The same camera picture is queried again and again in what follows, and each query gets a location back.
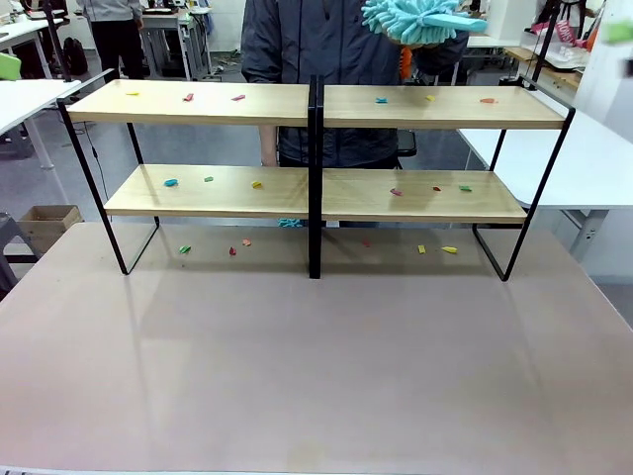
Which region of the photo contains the teal microfiber duster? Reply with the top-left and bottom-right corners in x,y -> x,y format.
361,0 -> 490,79

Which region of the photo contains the person's right forearm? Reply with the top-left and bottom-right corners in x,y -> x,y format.
259,125 -> 279,167

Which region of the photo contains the person's left hand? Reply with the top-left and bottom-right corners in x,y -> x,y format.
388,35 -> 449,50

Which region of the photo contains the white partition panel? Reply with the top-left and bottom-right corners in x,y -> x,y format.
575,0 -> 633,123

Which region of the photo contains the pink banner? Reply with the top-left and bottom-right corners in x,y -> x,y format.
531,18 -> 579,48

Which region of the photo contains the black stand pole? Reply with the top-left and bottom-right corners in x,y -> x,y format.
518,0 -> 563,93
41,0 -> 76,83

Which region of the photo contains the wooden workbench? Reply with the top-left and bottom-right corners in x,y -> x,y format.
502,46 -> 590,91

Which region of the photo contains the white office table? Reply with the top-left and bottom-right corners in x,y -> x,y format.
0,78 -> 83,172
457,111 -> 633,259

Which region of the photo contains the two-tier wooden shelf rack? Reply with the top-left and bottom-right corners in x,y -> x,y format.
315,74 -> 577,282
56,74 -> 318,279

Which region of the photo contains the black office chair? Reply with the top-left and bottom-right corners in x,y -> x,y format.
397,129 -> 419,170

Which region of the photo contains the person in dark jacket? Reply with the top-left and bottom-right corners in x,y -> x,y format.
240,0 -> 471,170

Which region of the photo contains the grey metal desk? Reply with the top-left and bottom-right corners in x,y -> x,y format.
139,8 -> 215,82

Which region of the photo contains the bystander in grey top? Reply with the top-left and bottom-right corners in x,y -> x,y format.
75,0 -> 145,81

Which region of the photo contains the black backpack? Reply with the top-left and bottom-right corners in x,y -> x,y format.
62,37 -> 90,77

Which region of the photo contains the cardboard box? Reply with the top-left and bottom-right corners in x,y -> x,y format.
18,204 -> 83,254

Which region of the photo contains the green chair back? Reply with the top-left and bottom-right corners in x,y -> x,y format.
0,51 -> 23,81

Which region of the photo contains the dark grey stool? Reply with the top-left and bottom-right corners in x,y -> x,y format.
0,212 -> 44,301

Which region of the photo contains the black hanging cable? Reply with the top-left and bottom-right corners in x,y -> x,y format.
86,121 -> 108,202

